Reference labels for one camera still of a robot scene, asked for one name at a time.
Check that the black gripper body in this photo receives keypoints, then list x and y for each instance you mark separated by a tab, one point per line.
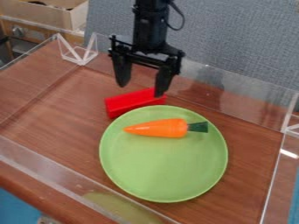
164	55

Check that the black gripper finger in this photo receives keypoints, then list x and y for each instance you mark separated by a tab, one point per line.
123	68
163	80

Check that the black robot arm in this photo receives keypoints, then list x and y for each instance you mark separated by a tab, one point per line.
148	49

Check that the orange toy carrot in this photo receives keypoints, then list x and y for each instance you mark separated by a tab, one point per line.
171	128

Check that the green plate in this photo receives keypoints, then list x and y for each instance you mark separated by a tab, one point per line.
163	169

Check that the red block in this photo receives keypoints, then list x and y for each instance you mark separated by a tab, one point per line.
124	102

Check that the cardboard box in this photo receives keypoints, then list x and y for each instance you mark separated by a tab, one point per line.
65	14

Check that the wooden shelf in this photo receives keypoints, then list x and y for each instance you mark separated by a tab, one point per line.
33	32

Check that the clear acrylic corner bracket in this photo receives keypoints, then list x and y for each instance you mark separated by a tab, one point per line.
76	54

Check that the clear acrylic tray wall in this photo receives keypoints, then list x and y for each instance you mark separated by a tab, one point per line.
53	118

